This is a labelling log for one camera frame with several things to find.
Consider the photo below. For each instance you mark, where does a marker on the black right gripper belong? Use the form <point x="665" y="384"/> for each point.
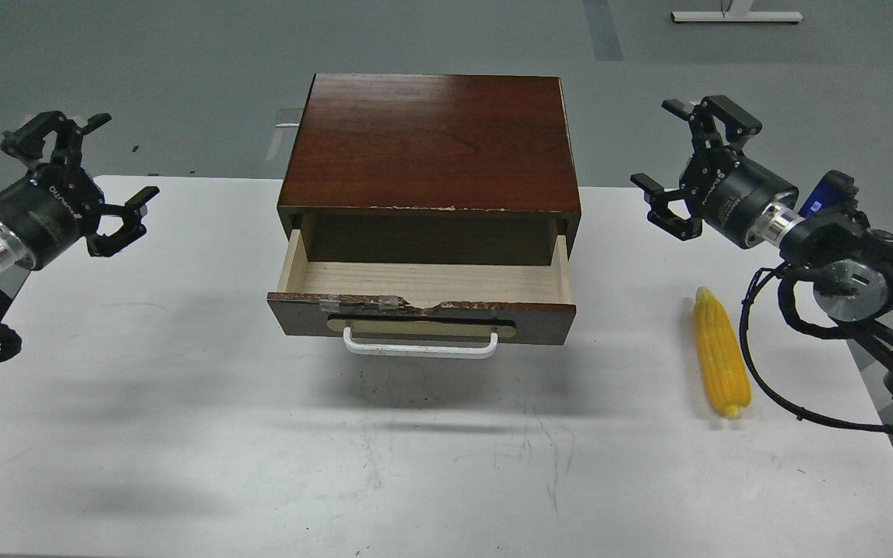
<point x="726" y="189"/>

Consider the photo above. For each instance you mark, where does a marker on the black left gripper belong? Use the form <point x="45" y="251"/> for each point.
<point x="46" y="211"/>

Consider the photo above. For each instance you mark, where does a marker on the yellow corn cob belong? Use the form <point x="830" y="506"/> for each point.
<point x="723" y="371"/>

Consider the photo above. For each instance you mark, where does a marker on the wooden drawer with white handle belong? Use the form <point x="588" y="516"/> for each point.
<point x="434" y="310"/>

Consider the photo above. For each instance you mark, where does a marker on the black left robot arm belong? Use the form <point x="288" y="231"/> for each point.
<point x="10" y="341"/>

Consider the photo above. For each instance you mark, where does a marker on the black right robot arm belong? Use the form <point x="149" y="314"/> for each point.
<point x="836" y="270"/>

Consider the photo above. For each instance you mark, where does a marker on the white table leg base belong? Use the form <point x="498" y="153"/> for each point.
<point x="737" y="12"/>

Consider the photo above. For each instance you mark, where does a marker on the dark wooden cabinet box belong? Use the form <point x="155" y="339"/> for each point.
<point x="491" y="146"/>

